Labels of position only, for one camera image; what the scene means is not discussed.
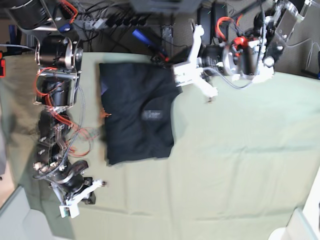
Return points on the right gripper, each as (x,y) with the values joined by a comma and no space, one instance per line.
(72,186)

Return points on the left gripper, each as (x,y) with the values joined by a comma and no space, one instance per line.
(199,64)

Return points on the dark navy T-shirt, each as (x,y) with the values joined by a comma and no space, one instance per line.
(138,100)

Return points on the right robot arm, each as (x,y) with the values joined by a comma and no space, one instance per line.
(58,53)

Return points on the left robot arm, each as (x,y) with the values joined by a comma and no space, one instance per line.
(241,58)

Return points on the black power brick pair left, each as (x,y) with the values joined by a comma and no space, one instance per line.
(204,19)

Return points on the blue orange bar clamp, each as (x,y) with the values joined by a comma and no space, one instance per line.
(153,43)

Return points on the white bin lower left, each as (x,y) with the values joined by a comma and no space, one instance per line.
(18,221)

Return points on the white bin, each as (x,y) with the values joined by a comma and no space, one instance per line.
(303,225)
(18,221)

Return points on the white power strip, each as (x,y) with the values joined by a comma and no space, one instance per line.
(112,22)

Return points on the black clamp at right edge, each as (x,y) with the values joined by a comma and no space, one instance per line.
(312,74)

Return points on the blue clamp at left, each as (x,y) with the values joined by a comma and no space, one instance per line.
(15,34)

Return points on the white bin lower right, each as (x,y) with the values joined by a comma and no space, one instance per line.
(303,225)

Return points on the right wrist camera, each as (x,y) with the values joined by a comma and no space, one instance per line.
(69,210)

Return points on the aluminium frame post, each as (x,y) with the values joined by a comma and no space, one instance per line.
(167,39)

